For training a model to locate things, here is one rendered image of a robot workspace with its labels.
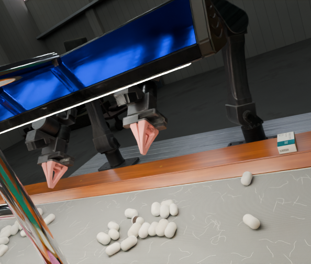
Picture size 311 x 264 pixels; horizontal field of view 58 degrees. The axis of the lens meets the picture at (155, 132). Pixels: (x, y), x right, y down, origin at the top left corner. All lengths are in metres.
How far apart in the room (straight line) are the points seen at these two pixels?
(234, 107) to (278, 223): 0.42
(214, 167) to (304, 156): 0.19
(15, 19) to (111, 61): 9.77
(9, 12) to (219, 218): 9.79
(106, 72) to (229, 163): 0.41
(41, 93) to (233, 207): 0.40
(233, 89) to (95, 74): 0.54
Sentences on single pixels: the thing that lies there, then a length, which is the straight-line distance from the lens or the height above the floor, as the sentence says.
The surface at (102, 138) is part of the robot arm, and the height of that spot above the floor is 0.82.
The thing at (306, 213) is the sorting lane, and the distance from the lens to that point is 0.53.
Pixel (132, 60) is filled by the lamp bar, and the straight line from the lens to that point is 0.35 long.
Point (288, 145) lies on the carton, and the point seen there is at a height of 0.78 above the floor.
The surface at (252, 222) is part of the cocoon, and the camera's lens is 0.51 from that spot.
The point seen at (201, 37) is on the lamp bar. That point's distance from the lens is 0.31.
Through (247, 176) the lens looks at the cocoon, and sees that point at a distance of 0.62.
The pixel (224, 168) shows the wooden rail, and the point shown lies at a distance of 0.68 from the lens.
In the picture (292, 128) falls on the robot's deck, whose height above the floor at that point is 0.67.
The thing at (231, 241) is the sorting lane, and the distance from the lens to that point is 0.51.
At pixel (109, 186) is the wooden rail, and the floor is 0.76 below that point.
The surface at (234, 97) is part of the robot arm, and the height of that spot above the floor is 0.85.
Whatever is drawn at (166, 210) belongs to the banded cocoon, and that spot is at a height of 0.76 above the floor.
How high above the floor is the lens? 1.07
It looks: 16 degrees down
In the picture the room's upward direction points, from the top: 23 degrees counter-clockwise
